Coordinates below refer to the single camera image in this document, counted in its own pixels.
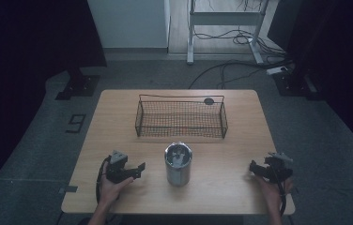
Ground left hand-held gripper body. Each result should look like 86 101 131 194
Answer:
104 149 135 185

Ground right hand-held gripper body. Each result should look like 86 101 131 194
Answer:
263 151 294 185

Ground person's left hand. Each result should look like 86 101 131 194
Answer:
97 160 134 208

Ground person's right hand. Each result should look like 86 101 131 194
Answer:
254 174 294 214

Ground steel cup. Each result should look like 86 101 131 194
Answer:
164 142 193 188

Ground grey floor tape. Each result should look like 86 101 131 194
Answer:
58 185 79 194

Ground black stand base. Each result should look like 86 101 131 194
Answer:
272 69 323 101
54 67 101 101

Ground white power strip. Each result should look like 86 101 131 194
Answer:
266 66 289 76

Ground dark curtain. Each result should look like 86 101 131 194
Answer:
268 0 353 163

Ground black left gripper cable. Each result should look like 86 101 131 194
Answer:
95 155 113 205

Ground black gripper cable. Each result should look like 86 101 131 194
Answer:
95 155 113 205
271 167 293 218

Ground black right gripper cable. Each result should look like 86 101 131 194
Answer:
271 167 293 218

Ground black wire mesh basket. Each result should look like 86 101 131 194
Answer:
134 94 229 140

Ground black floor cables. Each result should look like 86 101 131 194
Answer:
188 26 295 90

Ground white desk frame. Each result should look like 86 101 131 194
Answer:
186 0 270 66

